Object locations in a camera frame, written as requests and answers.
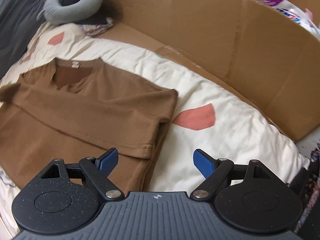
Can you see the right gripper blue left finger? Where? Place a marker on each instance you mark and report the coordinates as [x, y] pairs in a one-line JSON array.
[[96, 172]]

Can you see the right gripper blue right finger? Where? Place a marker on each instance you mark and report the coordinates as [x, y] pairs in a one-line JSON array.
[[215, 172]]

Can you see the brown printed t-shirt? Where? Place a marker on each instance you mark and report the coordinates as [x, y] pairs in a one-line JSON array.
[[71, 110]]

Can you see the cream patterned bed sheet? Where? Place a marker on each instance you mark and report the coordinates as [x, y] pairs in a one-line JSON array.
[[207, 116]]

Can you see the brown cardboard sheet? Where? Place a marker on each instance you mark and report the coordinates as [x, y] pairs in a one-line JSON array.
[[265, 56]]

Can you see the folded patterned cloth stack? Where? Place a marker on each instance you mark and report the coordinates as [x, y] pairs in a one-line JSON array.
[[93, 30]]

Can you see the grey neck pillow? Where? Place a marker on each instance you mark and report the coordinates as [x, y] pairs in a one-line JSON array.
[[59, 12]]

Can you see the purple white plastic bag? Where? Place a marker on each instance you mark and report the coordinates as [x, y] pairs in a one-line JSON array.
[[302, 17]]

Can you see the dark grey pillow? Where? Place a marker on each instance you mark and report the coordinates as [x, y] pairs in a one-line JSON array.
[[19, 24]]

